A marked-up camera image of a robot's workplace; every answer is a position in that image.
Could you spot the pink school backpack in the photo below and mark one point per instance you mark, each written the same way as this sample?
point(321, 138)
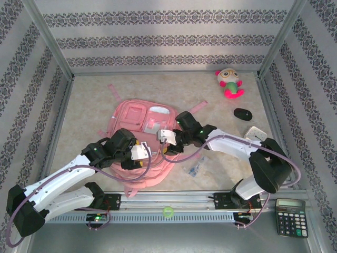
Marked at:
point(137, 116)

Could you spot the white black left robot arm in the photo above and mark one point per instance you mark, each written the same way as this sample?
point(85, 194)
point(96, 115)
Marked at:
point(65, 171)

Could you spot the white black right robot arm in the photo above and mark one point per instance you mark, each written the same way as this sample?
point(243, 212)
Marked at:
point(231, 143)

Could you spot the clear packet with blue supplies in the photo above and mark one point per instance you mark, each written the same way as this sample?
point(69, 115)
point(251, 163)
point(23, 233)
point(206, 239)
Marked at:
point(196, 167)

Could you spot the black computer mouse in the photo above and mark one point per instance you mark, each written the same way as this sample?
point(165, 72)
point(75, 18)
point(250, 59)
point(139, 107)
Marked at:
point(243, 114)

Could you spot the white alarm clock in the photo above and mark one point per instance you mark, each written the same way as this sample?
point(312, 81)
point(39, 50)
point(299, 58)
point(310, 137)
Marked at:
point(255, 134)

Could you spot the white pink plush toy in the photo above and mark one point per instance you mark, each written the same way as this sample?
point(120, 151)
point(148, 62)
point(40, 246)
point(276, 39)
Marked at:
point(231, 81)

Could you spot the small black controller board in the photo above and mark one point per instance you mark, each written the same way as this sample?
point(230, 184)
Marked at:
point(97, 218)
point(245, 217)

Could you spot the black desk calculator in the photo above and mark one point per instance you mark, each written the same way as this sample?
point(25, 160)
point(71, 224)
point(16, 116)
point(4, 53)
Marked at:
point(291, 218)

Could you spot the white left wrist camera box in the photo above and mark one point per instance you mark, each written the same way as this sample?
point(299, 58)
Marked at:
point(140, 151)

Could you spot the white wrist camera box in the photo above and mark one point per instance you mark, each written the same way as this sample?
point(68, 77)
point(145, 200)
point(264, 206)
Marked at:
point(140, 151)
point(167, 135)

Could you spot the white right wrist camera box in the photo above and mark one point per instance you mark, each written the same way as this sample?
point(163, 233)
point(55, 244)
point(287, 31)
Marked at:
point(167, 135)

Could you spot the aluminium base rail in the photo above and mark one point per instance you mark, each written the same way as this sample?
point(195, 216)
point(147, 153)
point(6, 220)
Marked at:
point(168, 197)

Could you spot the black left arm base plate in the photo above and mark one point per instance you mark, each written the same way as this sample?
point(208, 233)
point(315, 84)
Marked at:
point(113, 201)

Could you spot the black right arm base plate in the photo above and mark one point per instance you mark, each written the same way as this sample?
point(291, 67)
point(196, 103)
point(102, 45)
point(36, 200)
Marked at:
point(222, 200)

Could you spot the aluminium enclosure frame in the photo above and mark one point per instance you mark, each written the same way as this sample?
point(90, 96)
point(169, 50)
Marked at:
point(50, 39)

